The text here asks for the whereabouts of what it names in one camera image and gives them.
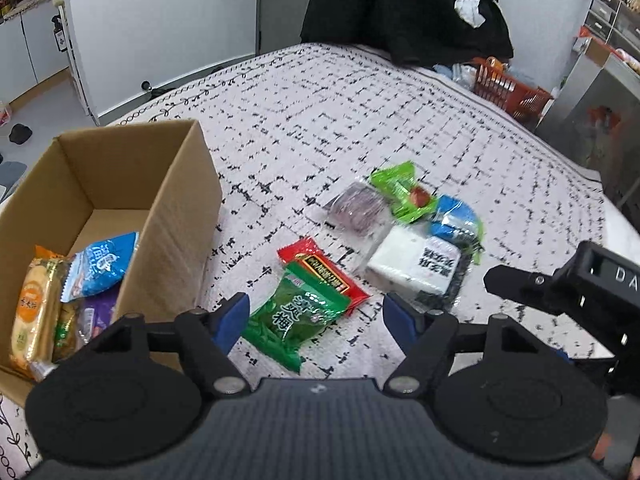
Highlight green and yellow snack packet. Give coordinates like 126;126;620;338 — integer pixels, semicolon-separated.
52;302;83;363

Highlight brown cardboard box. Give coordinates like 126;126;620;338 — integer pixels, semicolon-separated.
0;119;223;408

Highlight orange bread packet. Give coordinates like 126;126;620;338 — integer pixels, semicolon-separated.
10;245;68;381

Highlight red snack packet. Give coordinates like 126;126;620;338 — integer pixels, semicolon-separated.
276;237;372;317

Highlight long purple snack packet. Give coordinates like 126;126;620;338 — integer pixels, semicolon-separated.
75;290;121;347

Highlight drawer cabinet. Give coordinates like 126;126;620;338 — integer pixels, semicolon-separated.
582;0;640;43

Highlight white black patterned blanket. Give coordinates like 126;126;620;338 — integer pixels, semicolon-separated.
0;42;608;480

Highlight white bed sheet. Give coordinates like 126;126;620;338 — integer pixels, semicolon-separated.
585;170;640;261

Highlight dark green snack packet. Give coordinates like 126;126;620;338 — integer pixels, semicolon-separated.
241;267;351;375

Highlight blue snack packet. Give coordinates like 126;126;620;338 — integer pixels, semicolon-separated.
60;231;140;303

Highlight light green snack packet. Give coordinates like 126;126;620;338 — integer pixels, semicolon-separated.
369;161;437;225

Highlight grey slippers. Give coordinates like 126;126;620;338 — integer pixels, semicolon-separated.
0;160;26;197

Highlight clear packet with purple cake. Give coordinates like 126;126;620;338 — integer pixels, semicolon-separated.
305;180;393;242

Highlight white desk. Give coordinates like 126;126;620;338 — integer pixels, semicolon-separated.
535;35;640;171

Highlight red plastic basket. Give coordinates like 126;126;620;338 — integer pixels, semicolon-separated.
472;57;553;121

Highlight shiny teal snack packet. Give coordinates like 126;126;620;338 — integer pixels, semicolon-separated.
429;195;486;263

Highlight white cabinet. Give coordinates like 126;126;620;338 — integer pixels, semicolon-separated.
0;0;71;106

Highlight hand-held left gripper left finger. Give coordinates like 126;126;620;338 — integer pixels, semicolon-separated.
87;291;251;398

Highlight white narrow rack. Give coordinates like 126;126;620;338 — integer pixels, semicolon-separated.
50;0;101;127

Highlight black jacket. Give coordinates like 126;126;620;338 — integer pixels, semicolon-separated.
300;0;515;68

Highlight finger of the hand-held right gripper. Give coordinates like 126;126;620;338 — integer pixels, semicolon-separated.
483;265;566;313

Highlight white and black snack packet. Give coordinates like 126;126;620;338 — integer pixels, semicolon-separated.
362;225;473;311

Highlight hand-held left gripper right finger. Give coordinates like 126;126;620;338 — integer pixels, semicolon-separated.
382;292;543;397

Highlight crumpled white cloth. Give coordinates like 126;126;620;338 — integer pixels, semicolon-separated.
447;0;487;28

